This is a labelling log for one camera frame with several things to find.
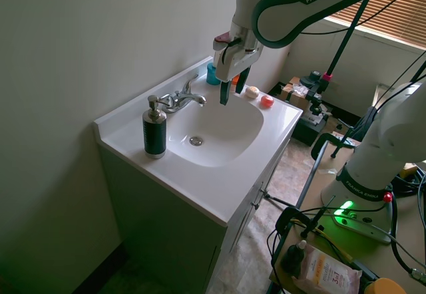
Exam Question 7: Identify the black camera stand pole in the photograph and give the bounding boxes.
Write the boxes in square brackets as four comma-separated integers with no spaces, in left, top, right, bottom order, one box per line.
[321,0,369,82]

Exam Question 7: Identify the white vanity cabinet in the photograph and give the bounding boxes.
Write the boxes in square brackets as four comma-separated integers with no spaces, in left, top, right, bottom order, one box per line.
[97,120,302,294]

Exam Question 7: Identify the black soap dispenser bottle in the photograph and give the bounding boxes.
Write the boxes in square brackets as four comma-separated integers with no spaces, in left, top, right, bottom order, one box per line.
[142,95,168,160]

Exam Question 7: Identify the wet wipes packet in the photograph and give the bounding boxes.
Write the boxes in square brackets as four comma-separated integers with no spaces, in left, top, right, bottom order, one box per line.
[294,243,363,294]

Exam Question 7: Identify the wooden window blinds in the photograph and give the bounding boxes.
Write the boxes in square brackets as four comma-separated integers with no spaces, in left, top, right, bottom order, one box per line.
[324,0,426,53]

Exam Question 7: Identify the yellow round object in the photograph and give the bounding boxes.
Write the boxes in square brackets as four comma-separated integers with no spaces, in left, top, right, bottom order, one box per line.
[367,277,405,294]

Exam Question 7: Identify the black equipment case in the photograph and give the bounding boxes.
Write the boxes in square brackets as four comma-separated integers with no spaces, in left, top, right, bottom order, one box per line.
[292,107,333,147]

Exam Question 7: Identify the white sink countertop basin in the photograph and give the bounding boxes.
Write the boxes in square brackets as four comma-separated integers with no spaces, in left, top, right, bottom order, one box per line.
[93,56,304,226]

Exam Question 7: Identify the chrome sink faucet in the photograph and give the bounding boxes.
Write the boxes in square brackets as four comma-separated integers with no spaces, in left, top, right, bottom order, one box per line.
[157,74,207,114]

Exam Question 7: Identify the cardboard box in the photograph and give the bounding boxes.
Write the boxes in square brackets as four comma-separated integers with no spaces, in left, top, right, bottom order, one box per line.
[278,76,312,111]

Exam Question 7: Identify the small dark dropper bottle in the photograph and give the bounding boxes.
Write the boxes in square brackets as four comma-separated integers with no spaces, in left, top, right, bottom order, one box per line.
[281,239,309,279]

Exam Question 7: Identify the wrist camera with red mount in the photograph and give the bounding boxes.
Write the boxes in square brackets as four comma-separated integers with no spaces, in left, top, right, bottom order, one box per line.
[213,31,241,53]

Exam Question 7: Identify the teal cup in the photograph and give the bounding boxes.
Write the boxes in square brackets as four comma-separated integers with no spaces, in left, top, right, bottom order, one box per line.
[206,62,221,86]

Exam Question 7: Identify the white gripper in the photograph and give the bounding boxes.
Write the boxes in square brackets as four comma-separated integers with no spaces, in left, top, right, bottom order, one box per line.
[213,27,264,106]

